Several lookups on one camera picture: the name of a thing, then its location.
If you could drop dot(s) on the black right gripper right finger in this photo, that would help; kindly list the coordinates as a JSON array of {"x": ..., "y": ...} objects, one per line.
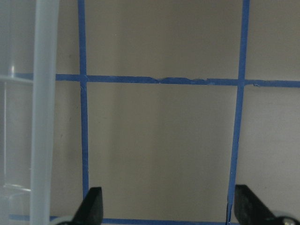
[{"x": 250, "y": 210}]

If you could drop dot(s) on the clear plastic box lid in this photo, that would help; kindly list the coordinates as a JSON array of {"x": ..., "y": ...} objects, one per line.
[{"x": 28, "y": 45}]

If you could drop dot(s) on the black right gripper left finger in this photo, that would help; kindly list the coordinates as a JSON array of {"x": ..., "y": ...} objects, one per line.
[{"x": 90, "y": 211}]

